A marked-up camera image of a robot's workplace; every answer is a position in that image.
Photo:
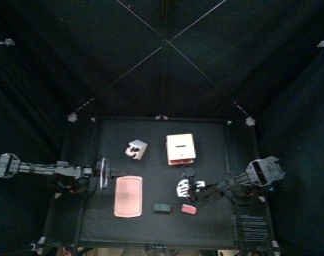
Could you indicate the grey block with holes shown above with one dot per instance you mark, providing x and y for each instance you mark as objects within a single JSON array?
[{"x": 137, "y": 149}]

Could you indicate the grey table corner clamp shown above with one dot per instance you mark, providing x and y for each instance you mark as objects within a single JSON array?
[{"x": 38, "y": 246}]

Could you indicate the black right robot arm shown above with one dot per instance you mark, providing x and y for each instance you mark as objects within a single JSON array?
[{"x": 259, "y": 173}]

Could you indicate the dark green small block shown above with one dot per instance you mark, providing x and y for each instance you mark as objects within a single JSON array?
[{"x": 163, "y": 208}]

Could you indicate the grey frame corner bracket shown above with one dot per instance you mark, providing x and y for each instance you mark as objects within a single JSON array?
[
  {"x": 251, "y": 121},
  {"x": 72, "y": 117}
]

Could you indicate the red small block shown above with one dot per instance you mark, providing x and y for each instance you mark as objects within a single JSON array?
[{"x": 189, "y": 209}]

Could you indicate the white box with red base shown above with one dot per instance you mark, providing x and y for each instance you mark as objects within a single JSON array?
[{"x": 181, "y": 148}]

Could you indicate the pink rectangular tray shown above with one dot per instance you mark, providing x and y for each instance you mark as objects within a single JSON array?
[{"x": 129, "y": 196}]

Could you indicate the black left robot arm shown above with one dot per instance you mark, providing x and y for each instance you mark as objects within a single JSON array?
[{"x": 40, "y": 168}]

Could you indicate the grey frame middle bracket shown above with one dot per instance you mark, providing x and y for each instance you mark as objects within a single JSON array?
[{"x": 161, "y": 117}]

